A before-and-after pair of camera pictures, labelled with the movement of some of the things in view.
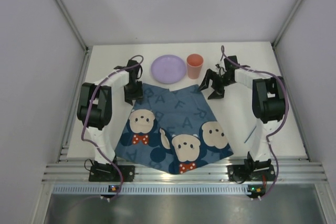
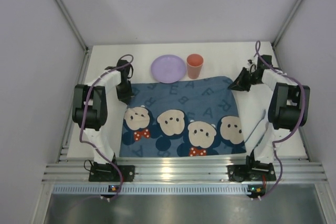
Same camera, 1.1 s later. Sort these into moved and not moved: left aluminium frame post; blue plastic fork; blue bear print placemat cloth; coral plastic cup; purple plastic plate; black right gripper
Moved: black right gripper; blue bear print placemat cloth
Not moved: purple plastic plate; coral plastic cup; left aluminium frame post; blue plastic fork
